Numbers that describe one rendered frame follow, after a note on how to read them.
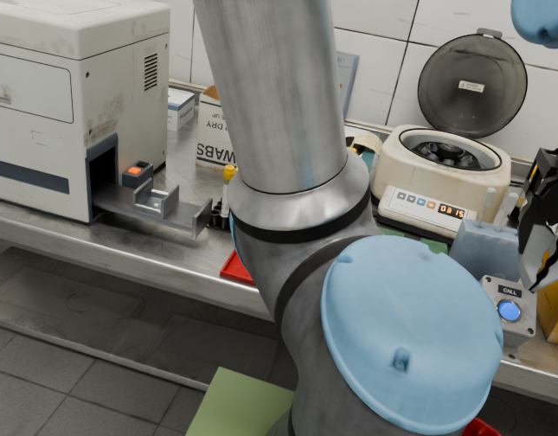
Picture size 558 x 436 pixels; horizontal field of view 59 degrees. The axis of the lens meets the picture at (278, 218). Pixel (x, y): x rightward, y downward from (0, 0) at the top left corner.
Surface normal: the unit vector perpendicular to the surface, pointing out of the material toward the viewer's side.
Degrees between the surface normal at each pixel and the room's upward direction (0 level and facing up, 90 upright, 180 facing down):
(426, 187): 90
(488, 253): 90
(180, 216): 0
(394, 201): 25
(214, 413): 2
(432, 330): 9
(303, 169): 94
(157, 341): 0
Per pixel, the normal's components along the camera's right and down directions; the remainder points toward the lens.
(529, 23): -0.92, 0.07
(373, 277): 0.22, -0.77
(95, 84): 0.96, 0.25
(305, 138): 0.32, 0.55
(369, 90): -0.25, 0.46
